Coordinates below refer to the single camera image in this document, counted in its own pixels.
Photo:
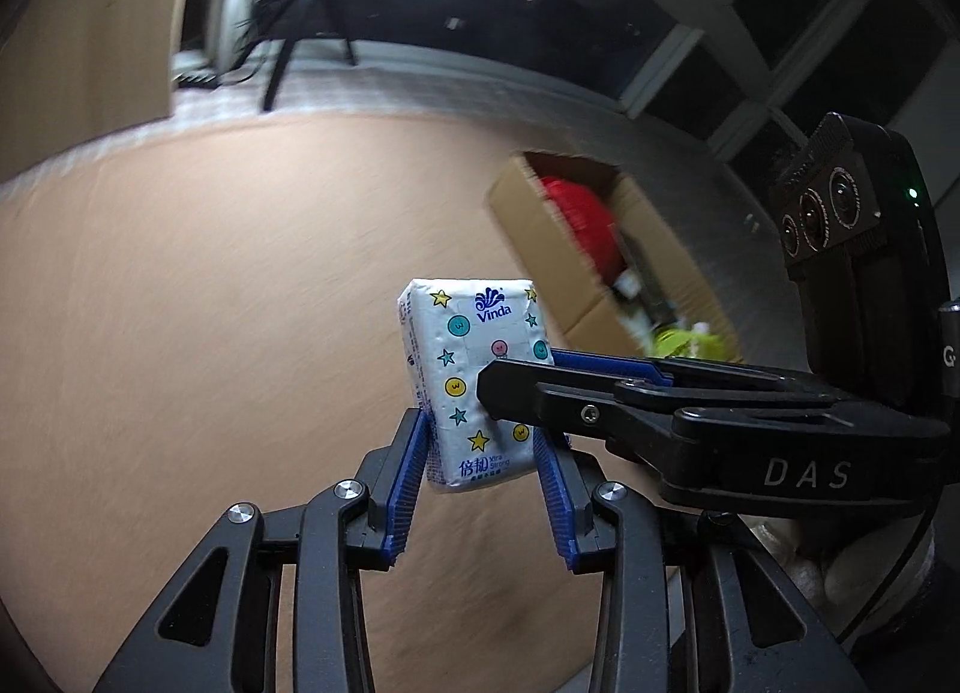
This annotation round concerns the yellow shuttlecock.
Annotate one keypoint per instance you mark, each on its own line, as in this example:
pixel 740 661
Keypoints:
pixel 682 342

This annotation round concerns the light wooden cabinet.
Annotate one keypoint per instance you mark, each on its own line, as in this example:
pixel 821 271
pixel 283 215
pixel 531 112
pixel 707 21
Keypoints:
pixel 82 40

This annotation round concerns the black tripod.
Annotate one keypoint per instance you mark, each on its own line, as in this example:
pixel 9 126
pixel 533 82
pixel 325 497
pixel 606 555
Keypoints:
pixel 281 63

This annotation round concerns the person's right hand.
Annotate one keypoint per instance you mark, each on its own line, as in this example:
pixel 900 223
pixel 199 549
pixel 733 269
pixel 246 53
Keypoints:
pixel 802 565

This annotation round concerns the white patterned tissue pack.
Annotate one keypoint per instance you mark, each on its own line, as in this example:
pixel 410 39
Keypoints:
pixel 465 333

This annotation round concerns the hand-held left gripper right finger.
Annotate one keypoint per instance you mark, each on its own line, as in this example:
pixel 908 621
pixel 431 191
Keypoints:
pixel 555 498

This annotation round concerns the black power strip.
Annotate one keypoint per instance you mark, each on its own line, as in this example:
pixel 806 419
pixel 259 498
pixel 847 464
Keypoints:
pixel 196 79

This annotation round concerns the cardboard box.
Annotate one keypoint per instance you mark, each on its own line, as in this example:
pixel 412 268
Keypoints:
pixel 525 213

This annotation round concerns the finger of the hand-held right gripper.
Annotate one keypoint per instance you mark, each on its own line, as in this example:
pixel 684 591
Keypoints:
pixel 540 393
pixel 600 361

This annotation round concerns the red snack bag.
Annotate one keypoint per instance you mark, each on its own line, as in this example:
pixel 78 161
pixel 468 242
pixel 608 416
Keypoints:
pixel 585 220

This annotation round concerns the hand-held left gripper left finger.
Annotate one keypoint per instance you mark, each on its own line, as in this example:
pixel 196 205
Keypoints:
pixel 409 483

